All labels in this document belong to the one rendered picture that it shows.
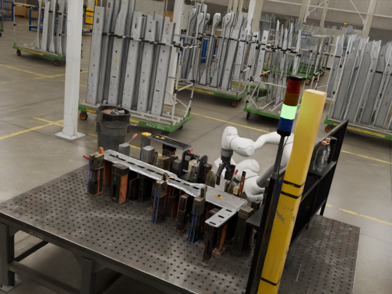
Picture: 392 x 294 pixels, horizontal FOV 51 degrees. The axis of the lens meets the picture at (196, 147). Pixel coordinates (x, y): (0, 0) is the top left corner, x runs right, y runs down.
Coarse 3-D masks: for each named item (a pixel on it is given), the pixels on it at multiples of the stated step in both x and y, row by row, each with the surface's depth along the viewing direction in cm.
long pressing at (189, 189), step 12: (108, 156) 353; (120, 156) 357; (132, 168) 337; (144, 168) 341; (156, 168) 344; (168, 180) 324; (180, 180) 328; (192, 192) 310; (216, 192) 316; (216, 204) 298; (228, 204) 300; (240, 204) 303
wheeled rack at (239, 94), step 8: (192, 32) 1052; (240, 40) 1014; (248, 40) 1054; (240, 64) 1090; (200, 88) 1059; (208, 88) 1074; (216, 88) 1056; (232, 88) 1087; (224, 96) 1032; (232, 96) 1024; (240, 96) 1046; (232, 104) 1039
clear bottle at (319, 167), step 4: (324, 144) 260; (320, 148) 261; (324, 148) 260; (316, 152) 264; (320, 152) 261; (324, 152) 260; (316, 156) 263; (320, 156) 261; (324, 156) 261; (316, 160) 263; (320, 160) 262; (324, 160) 263; (316, 164) 264; (320, 164) 263; (316, 168) 264; (320, 168) 264
